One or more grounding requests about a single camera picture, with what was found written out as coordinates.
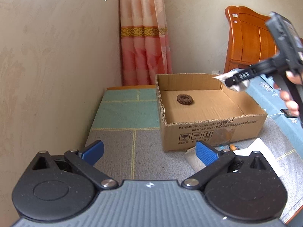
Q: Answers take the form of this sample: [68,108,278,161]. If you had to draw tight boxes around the grey lace sachet pillow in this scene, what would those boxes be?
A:
[213,69,250,92]

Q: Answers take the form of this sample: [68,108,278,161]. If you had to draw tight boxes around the floral pouch with teal cord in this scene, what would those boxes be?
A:
[219,144,238,151]

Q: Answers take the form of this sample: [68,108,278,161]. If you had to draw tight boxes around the white cloth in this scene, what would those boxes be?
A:
[233,137,281,168]

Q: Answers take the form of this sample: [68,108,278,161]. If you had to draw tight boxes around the brown hair scrunchie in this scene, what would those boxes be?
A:
[177,94,194,105]

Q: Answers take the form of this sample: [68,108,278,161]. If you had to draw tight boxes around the person's right hand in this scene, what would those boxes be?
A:
[280,71,302,117]

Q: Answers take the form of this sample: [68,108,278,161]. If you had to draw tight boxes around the wooden bed headboard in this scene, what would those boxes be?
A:
[224,6,278,73]

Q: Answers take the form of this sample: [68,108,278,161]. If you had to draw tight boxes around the blue floral bed sheet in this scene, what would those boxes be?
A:
[246,75,302,157]

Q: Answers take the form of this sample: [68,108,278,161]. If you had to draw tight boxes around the black smartphone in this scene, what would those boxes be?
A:
[280,109,298,118]

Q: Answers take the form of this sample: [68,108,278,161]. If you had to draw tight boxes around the open cardboard box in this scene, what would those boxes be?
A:
[156,73,267,152]

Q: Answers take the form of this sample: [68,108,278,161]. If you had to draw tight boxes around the pink patterned curtain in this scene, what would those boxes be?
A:
[120,0,172,86]

